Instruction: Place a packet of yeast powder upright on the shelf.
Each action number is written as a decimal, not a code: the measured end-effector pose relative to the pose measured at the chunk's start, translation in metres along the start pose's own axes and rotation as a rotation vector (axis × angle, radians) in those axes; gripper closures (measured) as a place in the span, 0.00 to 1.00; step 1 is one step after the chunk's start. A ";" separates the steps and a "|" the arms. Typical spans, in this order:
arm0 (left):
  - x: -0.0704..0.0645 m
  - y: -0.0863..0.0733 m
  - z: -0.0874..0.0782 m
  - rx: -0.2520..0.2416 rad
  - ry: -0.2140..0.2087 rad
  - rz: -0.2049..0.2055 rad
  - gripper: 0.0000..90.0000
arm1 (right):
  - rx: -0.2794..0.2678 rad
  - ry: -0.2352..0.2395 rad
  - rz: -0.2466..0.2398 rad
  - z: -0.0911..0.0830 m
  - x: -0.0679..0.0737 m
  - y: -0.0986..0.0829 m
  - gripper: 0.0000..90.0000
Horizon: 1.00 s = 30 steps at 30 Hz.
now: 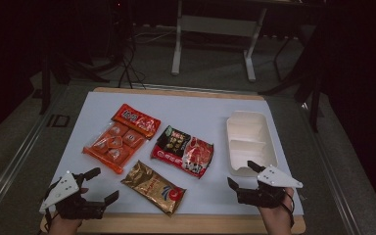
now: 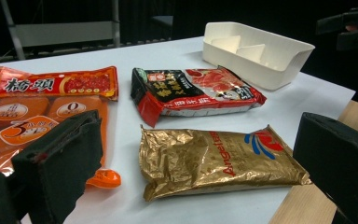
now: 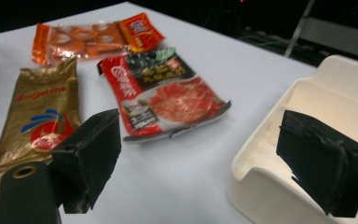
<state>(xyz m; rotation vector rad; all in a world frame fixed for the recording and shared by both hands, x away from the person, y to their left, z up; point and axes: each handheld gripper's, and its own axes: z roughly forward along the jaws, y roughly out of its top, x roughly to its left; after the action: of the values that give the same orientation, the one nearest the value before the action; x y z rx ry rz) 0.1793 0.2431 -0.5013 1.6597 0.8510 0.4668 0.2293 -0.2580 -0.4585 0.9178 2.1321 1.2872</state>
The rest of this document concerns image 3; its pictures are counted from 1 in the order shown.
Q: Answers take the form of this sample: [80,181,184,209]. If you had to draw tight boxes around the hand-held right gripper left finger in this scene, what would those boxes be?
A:
[51,108,122,215]

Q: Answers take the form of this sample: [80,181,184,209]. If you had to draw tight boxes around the gold foil packet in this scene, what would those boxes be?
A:
[0,57,83,175]

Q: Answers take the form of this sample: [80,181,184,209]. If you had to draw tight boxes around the white metal frame stand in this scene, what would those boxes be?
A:
[283,0,358,63]

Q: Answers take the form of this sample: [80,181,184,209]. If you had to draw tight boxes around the black floor cables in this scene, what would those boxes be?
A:
[237,27,296,54]

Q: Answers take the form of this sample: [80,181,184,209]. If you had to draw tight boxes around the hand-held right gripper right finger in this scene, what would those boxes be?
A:
[276,110,358,218]

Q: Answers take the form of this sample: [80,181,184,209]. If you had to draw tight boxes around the orange candy packet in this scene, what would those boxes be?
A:
[31,12,166,65]

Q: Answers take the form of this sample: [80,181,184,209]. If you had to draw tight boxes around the red snack box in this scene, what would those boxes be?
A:
[96,47,232,144]

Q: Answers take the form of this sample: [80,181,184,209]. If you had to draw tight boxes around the white plastic container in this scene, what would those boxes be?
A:
[227,54,358,224]

